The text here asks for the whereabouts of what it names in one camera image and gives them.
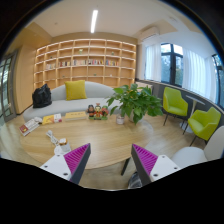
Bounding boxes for green armchair near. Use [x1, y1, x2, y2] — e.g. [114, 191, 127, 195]
[183, 107, 221, 142]

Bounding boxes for yellow cushion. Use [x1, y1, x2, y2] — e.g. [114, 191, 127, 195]
[65, 80, 87, 100]

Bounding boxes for white chair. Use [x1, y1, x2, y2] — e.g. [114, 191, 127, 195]
[171, 126, 224, 168]

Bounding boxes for white curtain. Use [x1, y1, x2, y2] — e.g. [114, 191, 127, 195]
[145, 44, 162, 82]

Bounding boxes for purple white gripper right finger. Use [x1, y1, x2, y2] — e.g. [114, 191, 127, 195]
[131, 144, 180, 186]

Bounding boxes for yellow red book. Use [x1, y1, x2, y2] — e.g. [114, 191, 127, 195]
[42, 114, 62, 125]

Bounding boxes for wooden wall bookshelf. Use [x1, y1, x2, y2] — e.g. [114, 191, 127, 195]
[34, 39, 136, 89]

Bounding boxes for green potted plant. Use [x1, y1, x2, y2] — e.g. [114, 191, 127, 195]
[107, 83, 163, 124]

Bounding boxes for ceiling light strip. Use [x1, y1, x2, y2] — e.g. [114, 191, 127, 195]
[90, 9, 98, 33]

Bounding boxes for white air conditioner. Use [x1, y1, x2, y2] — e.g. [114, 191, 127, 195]
[139, 27, 159, 41]

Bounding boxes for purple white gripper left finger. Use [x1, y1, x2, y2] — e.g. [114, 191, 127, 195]
[41, 143, 91, 184]

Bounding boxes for open magazine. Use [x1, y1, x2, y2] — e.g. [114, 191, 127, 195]
[19, 117, 42, 136]

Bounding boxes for small round side table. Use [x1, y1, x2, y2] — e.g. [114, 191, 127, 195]
[182, 95, 205, 133]

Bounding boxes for white charger cable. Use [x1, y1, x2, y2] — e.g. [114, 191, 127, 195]
[45, 129, 61, 147]

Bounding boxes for grey curved sofa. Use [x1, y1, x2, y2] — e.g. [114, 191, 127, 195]
[23, 81, 120, 121]

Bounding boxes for green armchair far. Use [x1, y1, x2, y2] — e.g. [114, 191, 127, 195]
[162, 86, 189, 127]

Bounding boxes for black bag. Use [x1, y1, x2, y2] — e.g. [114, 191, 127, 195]
[32, 84, 52, 108]

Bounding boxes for green armchair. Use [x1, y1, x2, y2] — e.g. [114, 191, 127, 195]
[162, 86, 189, 127]
[183, 107, 221, 142]

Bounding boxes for toy figurines on green tray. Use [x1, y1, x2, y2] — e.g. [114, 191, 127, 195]
[86, 103, 109, 120]

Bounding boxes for glass door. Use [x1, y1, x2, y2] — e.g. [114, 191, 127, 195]
[0, 51, 17, 122]

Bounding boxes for white charger plug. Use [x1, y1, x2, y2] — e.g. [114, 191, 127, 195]
[59, 138, 68, 146]

